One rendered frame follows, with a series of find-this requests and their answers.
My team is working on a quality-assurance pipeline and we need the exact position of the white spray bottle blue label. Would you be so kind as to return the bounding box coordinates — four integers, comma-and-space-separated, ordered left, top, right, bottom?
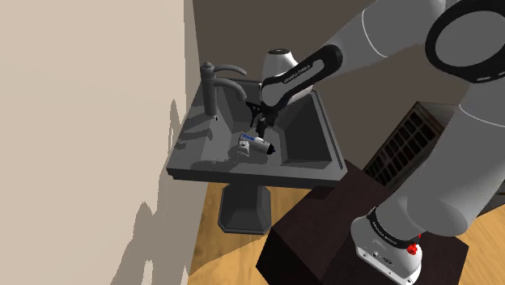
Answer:
237, 132, 276, 158

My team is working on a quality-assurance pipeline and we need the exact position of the grey faucet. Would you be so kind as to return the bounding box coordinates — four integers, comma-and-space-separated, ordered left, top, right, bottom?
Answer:
199, 61, 248, 121

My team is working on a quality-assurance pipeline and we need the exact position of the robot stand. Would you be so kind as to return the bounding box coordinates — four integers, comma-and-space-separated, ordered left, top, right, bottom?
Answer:
255, 159, 470, 285

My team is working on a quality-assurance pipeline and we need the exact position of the dark lattice cabinet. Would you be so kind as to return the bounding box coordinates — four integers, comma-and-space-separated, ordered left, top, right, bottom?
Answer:
362, 101, 462, 189

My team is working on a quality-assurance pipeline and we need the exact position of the grey pedestal sink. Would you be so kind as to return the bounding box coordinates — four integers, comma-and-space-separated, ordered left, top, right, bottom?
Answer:
165, 77, 349, 236

